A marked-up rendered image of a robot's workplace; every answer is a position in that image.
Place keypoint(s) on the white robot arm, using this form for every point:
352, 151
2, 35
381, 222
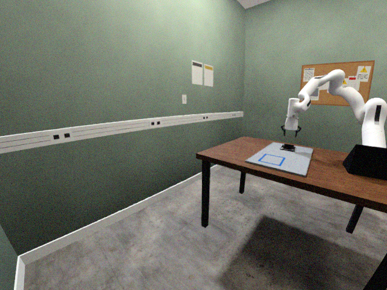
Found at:
371, 115

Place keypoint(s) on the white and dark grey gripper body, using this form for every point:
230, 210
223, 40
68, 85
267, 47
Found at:
291, 124

